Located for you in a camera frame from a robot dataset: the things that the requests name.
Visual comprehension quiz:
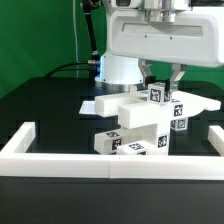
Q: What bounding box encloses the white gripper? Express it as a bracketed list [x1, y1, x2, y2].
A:
[108, 7, 224, 92]

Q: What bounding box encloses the white tagged cube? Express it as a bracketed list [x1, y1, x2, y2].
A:
[148, 82, 171, 105]
[171, 118, 188, 131]

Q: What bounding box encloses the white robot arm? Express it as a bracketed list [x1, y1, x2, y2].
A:
[102, 0, 224, 67]

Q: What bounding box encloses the white marker sheet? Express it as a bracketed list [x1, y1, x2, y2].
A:
[79, 101, 96, 115]

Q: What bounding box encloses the black cable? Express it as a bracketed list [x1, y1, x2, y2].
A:
[44, 61, 101, 79]

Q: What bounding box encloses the white cable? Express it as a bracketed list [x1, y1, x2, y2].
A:
[72, 0, 80, 79]

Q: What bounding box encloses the white U-shaped fence frame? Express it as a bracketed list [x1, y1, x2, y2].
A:
[0, 122, 224, 180]

